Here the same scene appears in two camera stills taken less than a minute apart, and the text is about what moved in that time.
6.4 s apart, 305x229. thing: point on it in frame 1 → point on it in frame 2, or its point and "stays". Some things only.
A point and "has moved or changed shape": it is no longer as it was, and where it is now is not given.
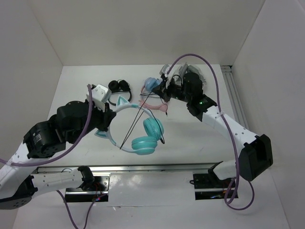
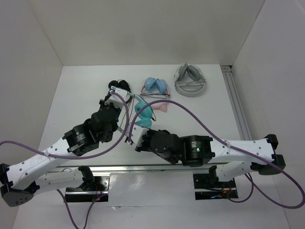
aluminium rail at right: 233,96 stays
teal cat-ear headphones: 146,144 has moved or changed shape
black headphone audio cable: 152,113 → 148,93
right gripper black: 163,92 → 142,147
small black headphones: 120,86 stays
